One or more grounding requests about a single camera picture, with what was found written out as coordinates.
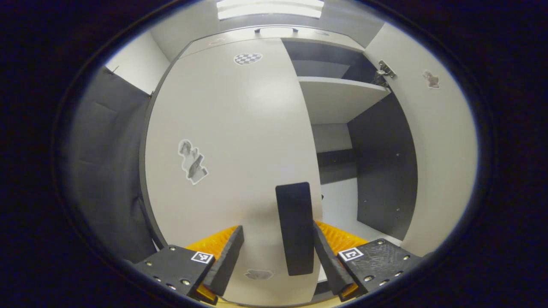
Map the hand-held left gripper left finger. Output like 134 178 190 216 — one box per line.
133 225 245 305

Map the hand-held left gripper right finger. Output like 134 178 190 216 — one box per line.
312 220 423 302

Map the black door handle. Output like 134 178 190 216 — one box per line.
275 182 316 277

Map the beige double-door shoe cabinet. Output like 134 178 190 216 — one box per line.
139 25 419 307

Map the beige shoe cabinet door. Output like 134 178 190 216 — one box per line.
143 38 324 307
363 22 478 258

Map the beige cabinet shelf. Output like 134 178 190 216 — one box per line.
297 76 391 125

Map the metal door hinge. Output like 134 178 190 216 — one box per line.
373 60 397 89

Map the beige cabinet drawer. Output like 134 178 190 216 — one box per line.
183 26 365 53

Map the black backdrop cloth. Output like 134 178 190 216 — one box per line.
63 66 167 264

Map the large ceiling light panel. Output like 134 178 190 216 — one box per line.
216 0 325 20

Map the silver drawer handle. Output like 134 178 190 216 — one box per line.
254 27 299 38

